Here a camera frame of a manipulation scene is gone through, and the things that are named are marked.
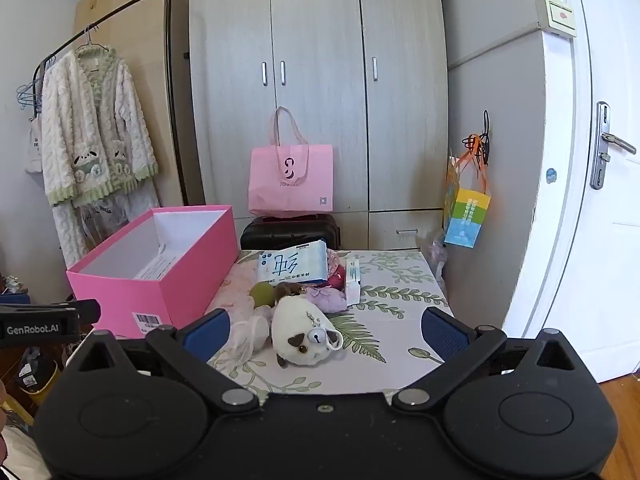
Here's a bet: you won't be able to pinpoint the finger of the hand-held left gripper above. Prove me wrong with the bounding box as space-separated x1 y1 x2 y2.
67 299 101 325

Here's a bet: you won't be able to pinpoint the pink cardboard box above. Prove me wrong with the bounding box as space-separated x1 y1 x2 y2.
66 205 239 340

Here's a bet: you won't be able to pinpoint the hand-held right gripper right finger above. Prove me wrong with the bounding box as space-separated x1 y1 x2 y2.
392 306 596 411

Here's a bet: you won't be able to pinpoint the green ball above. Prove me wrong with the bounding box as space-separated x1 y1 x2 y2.
248 281 276 308

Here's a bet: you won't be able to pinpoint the pink tote bag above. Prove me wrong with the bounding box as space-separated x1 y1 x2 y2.
248 106 334 218

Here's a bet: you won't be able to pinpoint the blue white wet wipes pack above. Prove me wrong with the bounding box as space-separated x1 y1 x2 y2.
256 240 329 288

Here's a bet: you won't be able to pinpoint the clear plastic bag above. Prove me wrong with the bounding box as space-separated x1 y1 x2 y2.
422 240 448 286

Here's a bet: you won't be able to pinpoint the cream fleece robe green trim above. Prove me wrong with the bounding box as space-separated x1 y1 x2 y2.
40 47 160 268

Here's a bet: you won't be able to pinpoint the purple plush toy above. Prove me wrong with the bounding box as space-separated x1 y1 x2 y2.
305 284 348 313

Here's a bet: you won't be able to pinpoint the blue wire clothes hanger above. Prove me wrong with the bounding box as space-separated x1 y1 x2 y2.
15 57 57 111

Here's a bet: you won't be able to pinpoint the black wall hook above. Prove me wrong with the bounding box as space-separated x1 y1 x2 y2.
481 110 493 166

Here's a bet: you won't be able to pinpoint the white door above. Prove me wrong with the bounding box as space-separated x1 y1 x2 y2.
502 0 640 383

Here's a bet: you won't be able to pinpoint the black metal clothes rack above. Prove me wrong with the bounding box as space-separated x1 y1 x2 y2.
37 0 188 206

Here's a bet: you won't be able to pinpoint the colourful paper gift bag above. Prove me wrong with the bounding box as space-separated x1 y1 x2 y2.
442 132 493 250

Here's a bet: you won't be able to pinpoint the white cloth bag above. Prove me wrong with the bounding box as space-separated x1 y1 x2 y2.
25 117 46 175

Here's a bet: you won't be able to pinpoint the pink floral pouch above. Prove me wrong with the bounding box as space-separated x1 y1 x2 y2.
325 248 351 273

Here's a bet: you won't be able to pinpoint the black suitcase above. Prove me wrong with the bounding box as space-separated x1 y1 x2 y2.
240 213 341 251

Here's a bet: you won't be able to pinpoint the small white blue carton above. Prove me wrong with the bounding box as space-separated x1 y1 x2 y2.
345 255 363 307

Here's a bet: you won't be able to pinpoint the white paper sheet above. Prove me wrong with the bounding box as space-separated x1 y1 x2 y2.
136 247 178 281

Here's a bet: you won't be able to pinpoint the silver door handle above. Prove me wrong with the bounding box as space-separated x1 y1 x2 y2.
590 101 637 191

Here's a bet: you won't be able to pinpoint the light wood wardrobe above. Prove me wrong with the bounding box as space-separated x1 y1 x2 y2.
185 0 448 251

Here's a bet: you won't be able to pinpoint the beige wall switch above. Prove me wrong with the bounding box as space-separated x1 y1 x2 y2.
536 0 578 38

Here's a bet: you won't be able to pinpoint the floral table cloth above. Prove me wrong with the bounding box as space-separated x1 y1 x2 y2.
202 249 456 396

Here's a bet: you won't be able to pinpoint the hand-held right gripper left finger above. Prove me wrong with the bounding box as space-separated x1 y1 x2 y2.
65 308 260 412

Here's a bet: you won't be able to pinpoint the white plush toy brown ears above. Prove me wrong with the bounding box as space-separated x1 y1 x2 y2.
270 296 346 369

